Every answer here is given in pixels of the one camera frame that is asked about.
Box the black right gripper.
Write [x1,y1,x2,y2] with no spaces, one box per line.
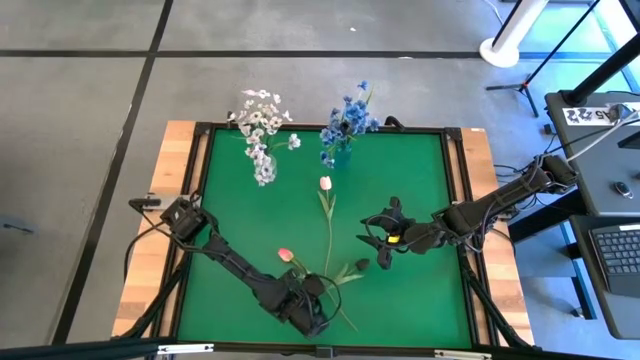
[356,197,441,271]

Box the orange-pink tulip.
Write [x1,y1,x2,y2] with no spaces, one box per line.
[277,247,359,333]

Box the pink tulip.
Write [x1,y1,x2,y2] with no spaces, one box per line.
[316,175,337,279]

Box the white flower spray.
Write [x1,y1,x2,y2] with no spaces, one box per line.
[227,88,302,189]

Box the teal glass vase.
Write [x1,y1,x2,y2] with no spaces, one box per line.
[332,147,354,171]

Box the clear glass vase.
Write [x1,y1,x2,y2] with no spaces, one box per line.
[259,154,279,184]

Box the green table mat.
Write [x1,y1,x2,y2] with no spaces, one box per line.
[177,127,474,350]

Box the black gantry leg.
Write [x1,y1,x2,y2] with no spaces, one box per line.
[459,244,532,349]
[114,244,194,341]

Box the black desk foot bar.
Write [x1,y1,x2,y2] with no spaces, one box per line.
[507,197,576,245]

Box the black tripod stand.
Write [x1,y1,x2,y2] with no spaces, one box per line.
[485,0,604,119]

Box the dark grey desk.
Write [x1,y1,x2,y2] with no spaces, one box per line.
[569,214,640,341]

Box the white paper label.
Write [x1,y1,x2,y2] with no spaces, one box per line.
[562,105,614,126]

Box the black keyboard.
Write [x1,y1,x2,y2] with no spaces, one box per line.
[588,223,640,297]

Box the dark metal bar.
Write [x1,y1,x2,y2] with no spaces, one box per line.
[0,337,177,360]

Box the small grey device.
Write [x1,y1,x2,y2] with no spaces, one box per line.
[607,102,635,122]

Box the black diagonal pole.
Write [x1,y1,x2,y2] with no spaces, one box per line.
[559,34,640,107]

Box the grey floor object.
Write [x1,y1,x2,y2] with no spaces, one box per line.
[0,214,37,236]

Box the black aluminium table frame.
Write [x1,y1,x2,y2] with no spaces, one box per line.
[169,121,482,352]

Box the silver metal bracket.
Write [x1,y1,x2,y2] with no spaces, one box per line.
[432,349,494,360]
[156,342,215,356]

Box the white post with round base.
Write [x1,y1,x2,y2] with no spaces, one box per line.
[478,0,550,69]

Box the white cable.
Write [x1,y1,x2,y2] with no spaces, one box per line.
[564,110,640,164]

